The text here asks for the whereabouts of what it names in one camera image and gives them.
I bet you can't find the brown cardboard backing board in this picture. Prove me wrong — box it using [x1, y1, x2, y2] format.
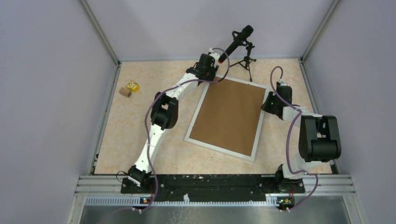
[189, 77, 267, 157]

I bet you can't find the white picture frame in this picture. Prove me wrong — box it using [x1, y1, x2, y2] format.
[184, 74, 270, 163]

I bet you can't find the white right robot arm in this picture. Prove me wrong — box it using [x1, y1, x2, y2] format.
[262, 81, 342, 192]

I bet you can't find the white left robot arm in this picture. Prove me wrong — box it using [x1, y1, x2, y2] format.
[128, 52, 220, 193]

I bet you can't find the black mini tripod stand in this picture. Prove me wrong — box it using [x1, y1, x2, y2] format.
[230, 42, 257, 82]

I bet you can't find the black shotgun microphone orange tip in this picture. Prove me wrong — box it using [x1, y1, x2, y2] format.
[218, 25, 254, 63]

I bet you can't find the yellow toy cube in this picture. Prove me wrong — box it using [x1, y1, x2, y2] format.
[126, 81, 140, 92]

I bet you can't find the small brown cardboard block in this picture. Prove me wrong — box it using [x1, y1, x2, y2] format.
[119, 88, 132, 98]

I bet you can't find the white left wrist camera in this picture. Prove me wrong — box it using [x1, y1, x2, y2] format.
[208, 48, 220, 63]

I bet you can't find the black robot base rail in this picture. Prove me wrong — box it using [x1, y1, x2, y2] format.
[120, 174, 305, 203]

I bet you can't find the white toothed cable channel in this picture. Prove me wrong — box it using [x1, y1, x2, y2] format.
[85, 194, 279, 207]

